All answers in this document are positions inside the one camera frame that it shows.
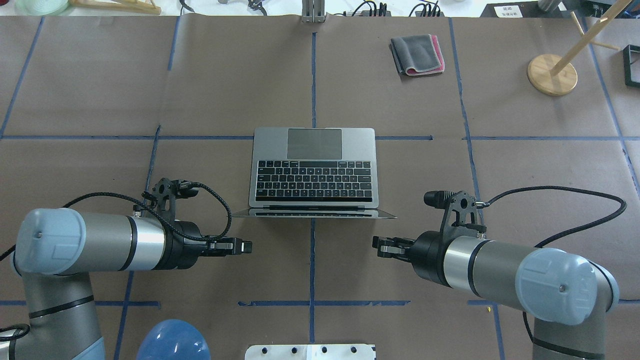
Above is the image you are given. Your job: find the black braided right cable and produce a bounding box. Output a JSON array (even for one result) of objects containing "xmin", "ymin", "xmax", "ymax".
[{"xmin": 475, "ymin": 186, "xmax": 628, "ymax": 351}]

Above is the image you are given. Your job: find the wooden mug tree stand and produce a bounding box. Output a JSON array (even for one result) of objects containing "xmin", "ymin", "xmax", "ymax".
[{"xmin": 526, "ymin": 0, "xmax": 631, "ymax": 97}]

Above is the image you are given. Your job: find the black braided cable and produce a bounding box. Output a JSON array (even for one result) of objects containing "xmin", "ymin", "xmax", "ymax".
[
  {"xmin": 0, "ymin": 182, "xmax": 234, "ymax": 261},
  {"xmin": 475, "ymin": 186, "xmax": 628, "ymax": 351}
]

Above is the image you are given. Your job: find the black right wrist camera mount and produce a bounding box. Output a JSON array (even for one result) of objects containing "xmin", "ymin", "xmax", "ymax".
[{"xmin": 423, "ymin": 190, "xmax": 487, "ymax": 243}]

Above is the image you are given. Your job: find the black braided left cable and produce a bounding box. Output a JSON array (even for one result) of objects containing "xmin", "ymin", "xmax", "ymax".
[{"xmin": 0, "ymin": 182, "xmax": 234, "ymax": 261}]

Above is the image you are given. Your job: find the white camera stand column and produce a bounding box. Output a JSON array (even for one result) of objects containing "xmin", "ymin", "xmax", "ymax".
[{"xmin": 244, "ymin": 343, "xmax": 377, "ymax": 360}]

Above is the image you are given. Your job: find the black orange power strip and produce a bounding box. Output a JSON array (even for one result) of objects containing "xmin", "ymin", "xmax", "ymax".
[{"xmin": 336, "ymin": 0, "xmax": 392, "ymax": 18}]

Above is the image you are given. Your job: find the blue desk lamp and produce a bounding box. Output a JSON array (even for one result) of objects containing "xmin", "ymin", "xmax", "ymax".
[{"xmin": 135, "ymin": 319, "xmax": 211, "ymax": 360}]

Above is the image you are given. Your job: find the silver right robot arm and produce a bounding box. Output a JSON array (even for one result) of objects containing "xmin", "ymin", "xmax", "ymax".
[{"xmin": 372, "ymin": 231, "xmax": 620, "ymax": 360}]

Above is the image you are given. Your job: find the dark tray with wire rack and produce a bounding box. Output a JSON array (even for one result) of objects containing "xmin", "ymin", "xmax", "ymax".
[{"xmin": 622, "ymin": 44, "xmax": 640, "ymax": 89}]

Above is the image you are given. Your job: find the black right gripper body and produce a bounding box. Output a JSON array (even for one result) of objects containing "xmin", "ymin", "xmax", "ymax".
[{"xmin": 411, "ymin": 230, "xmax": 449, "ymax": 287}]

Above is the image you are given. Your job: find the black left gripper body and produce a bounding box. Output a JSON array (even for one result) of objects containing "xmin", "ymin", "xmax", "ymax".
[{"xmin": 163, "ymin": 220, "xmax": 206, "ymax": 271}]

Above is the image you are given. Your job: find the green glass plate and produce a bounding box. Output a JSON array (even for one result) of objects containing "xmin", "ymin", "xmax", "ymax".
[{"xmin": 14, "ymin": 0, "xmax": 70, "ymax": 16}]

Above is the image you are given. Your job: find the grey laptop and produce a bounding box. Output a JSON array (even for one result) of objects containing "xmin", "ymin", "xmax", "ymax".
[{"xmin": 233, "ymin": 127, "xmax": 394, "ymax": 219}]

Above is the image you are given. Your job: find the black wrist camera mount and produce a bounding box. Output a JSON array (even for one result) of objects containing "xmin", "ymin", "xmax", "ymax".
[
  {"xmin": 141, "ymin": 178, "xmax": 199, "ymax": 224},
  {"xmin": 423, "ymin": 190, "xmax": 487, "ymax": 243}
]

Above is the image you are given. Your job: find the wooden dish rack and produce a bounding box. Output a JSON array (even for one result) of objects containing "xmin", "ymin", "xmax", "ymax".
[{"xmin": 68, "ymin": 0, "xmax": 162, "ymax": 16}]

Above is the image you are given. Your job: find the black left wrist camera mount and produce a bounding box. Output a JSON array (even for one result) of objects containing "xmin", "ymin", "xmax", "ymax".
[{"xmin": 141, "ymin": 178, "xmax": 199, "ymax": 224}]

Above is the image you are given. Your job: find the folded grey pink cloth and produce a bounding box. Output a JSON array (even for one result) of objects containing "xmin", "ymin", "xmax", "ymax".
[{"xmin": 390, "ymin": 34, "xmax": 446, "ymax": 76}]

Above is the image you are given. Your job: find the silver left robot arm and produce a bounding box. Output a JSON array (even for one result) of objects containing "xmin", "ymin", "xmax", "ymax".
[{"xmin": 1, "ymin": 208, "xmax": 252, "ymax": 360}]

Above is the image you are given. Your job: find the black box with white label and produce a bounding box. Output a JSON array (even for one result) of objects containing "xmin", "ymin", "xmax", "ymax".
[{"xmin": 480, "ymin": 3, "xmax": 524, "ymax": 19}]

